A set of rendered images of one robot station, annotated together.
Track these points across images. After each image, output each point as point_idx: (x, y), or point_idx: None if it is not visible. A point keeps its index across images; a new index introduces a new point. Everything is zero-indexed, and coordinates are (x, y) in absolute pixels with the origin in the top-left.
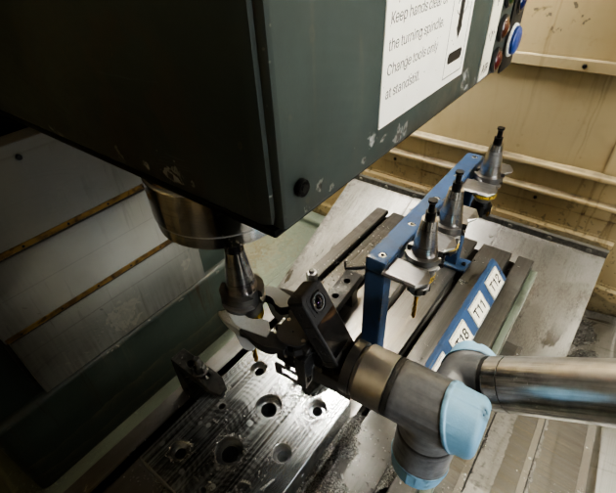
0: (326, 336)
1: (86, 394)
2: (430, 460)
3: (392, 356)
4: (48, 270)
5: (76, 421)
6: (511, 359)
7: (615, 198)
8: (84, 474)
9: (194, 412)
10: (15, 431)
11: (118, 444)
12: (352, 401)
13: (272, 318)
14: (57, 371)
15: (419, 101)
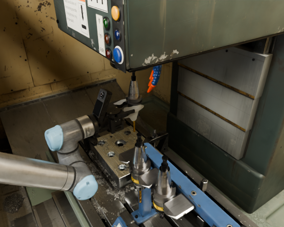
0: (96, 104)
1: (183, 135)
2: None
3: (82, 121)
4: (194, 83)
5: (178, 138)
6: (62, 168)
7: None
8: (141, 126)
9: None
10: (169, 118)
11: (148, 132)
12: (131, 199)
13: (196, 181)
14: (180, 115)
15: (75, 30)
